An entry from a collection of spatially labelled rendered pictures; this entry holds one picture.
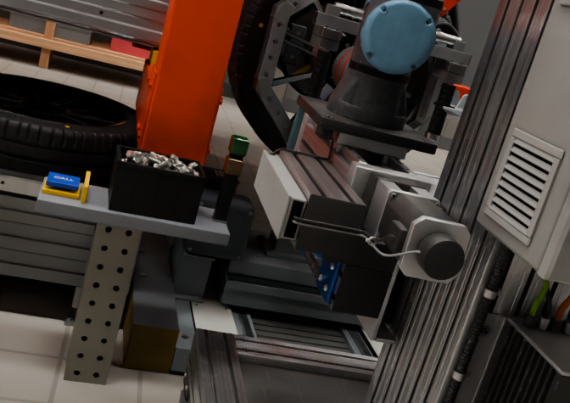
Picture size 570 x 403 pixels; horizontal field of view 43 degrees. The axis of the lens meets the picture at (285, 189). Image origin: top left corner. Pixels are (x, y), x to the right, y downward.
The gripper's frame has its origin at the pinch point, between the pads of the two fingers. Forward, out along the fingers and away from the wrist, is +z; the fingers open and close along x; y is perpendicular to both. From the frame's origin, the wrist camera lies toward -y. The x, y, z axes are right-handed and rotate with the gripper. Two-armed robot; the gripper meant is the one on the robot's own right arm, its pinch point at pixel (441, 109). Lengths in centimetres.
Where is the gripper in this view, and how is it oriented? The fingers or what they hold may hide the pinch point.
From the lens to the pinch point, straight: 191.6
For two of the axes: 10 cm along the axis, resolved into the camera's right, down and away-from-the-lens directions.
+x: 2.0, 3.1, -9.3
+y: 2.6, -9.3, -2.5
